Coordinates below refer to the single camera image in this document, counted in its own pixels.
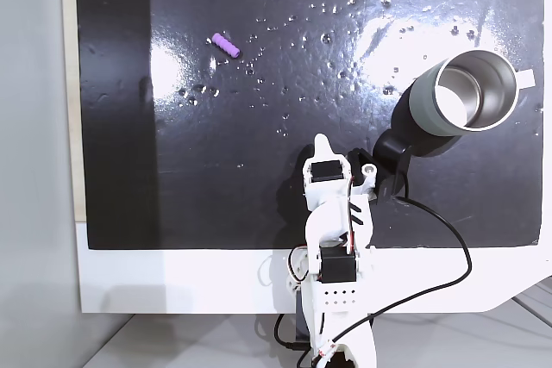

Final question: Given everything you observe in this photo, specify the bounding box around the purple ribbed pen grip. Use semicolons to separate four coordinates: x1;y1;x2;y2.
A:
211;32;241;59

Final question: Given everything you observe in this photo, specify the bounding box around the black glossy mat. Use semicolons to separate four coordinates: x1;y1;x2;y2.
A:
74;0;546;252

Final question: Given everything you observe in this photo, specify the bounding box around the grey steel mug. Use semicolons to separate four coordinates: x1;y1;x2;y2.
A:
406;49;537;139

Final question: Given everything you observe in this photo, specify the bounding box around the light wooden board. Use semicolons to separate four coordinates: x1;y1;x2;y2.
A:
59;0;90;223

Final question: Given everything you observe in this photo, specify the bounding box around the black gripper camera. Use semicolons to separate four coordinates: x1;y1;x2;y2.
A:
347;128;411;206

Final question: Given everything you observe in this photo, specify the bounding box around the black camera cable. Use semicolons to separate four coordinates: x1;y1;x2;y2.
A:
273;194;474;355

